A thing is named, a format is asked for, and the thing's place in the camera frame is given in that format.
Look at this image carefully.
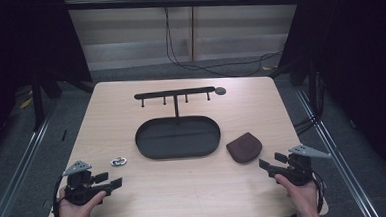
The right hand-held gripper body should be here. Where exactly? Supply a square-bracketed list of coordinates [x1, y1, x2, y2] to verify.
[266, 142, 334, 189]

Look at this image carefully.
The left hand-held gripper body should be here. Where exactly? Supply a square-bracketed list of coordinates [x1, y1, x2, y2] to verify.
[61, 158, 114, 207]

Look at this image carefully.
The silver metal keychain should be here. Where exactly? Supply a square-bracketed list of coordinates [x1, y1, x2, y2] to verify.
[109, 156, 128, 168]

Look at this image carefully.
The brown leather pouch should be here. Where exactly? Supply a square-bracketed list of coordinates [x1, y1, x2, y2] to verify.
[224, 131, 264, 165]

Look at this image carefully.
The black key rack with tray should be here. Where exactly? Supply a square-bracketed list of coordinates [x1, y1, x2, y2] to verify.
[132, 85, 231, 162]

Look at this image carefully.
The person's left hand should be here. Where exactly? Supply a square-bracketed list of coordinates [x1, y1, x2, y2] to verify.
[56, 185, 110, 217]

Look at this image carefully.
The person's right hand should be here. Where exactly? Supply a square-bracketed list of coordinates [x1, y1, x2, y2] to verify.
[274, 171, 322, 217]

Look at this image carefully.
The yellow floor tape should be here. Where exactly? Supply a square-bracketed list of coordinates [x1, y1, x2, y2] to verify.
[18, 96, 35, 111]

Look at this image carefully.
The black curtain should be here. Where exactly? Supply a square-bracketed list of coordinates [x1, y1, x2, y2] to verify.
[274, 0, 386, 192]
[0, 0, 96, 160]

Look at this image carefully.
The right hand-held gripper cable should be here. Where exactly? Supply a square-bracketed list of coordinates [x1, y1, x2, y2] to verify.
[310, 170, 328, 215]

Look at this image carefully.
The hand-held gripper cable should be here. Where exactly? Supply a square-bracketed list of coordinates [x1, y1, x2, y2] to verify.
[49, 174, 70, 217]
[310, 170, 328, 215]

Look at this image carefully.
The left hand-held gripper cable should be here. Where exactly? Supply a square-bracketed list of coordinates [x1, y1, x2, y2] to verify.
[49, 174, 70, 217]

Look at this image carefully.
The bundle of black floor cables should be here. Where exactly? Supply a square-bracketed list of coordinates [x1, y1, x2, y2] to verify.
[293, 115, 320, 136]

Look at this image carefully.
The metal floor rail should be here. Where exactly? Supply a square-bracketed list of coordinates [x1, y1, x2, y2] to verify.
[0, 99, 65, 217]
[294, 83, 381, 217]

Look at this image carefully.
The black stand post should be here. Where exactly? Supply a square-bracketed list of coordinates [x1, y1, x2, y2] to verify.
[30, 75, 46, 133]

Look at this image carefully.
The long black wall cable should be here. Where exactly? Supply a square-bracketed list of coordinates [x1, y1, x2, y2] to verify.
[163, 2, 285, 82]

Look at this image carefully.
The black horizontal frame bar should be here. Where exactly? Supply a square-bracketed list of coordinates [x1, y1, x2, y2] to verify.
[64, 0, 305, 18]

